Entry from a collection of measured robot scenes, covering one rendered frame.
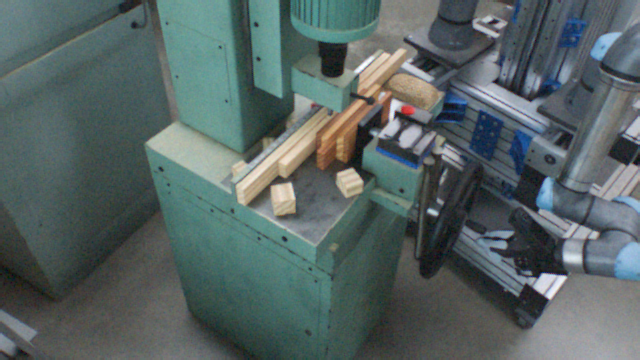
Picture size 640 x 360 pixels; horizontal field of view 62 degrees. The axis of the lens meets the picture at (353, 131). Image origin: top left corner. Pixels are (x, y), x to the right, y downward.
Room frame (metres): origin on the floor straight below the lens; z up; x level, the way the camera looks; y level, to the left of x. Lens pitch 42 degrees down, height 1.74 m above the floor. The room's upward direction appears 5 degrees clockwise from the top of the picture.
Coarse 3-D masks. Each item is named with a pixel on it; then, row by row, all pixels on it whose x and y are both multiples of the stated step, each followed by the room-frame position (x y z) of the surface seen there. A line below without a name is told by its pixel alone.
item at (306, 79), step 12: (300, 60) 0.98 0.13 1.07; (312, 60) 0.98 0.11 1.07; (300, 72) 0.94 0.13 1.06; (312, 72) 0.94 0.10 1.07; (348, 72) 0.95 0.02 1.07; (300, 84) 0.94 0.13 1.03; (312, 84) 0.93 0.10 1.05; (324, 84) 0.91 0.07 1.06; (336, 84) 0.90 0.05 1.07; (348, 84) 0.91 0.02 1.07; (312, 96) 0.92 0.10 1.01; (324, 96) 0.91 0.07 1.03; (336, 96) 0.90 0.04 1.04; (348, 96) 0.91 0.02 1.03; (336, 108) 0.89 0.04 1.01
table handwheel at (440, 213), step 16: (464, 176) 0.78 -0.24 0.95; (480, 176) 0.87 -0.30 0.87; (464, 192) 0.75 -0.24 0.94; (416, 208) 0.81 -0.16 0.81; (432, 208) 0.80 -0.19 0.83; (448, 208) 0.71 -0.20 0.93; (464, 208) 0.87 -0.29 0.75; (448, 224) 0.69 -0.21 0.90; (464, 224) 0.78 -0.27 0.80; (432, 240) 0.67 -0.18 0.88; (448, 240) 0.76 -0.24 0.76; (432, 256) 0.66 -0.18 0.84; (432, 272) 0.67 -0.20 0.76
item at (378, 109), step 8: (376, 112) 0.91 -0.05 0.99; (368, 120) 0.88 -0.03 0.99; (376, 120) 0.92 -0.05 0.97; (360, 128) 0.86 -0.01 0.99; (368, 128) 0.88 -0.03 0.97; (376, 128) 0.90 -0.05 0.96; (360, 136) 0.86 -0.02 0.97; (368, 136) 0.89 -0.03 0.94; (360, 144) 0.86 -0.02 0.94; (360, 152) 0.86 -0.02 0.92
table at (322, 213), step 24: (312, 168) 0.81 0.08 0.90; (336, 168) 0.82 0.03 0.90; (360, 168) 0.83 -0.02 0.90; (264, 192) 0.73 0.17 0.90; (312, 192) 0.75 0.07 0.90; (336, 192) 0.75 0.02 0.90; (360, 192) 0.76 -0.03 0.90; (384, 192) 0.79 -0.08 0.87; (240, 216) 0.70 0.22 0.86; (264, 216) 0.67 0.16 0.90; (288, 216) 0.68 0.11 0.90; (312, 216) 0.68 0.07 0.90; (336, 216) 0.69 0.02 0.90; (288, 240) 0.64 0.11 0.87; (312, 240) 0.62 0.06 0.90
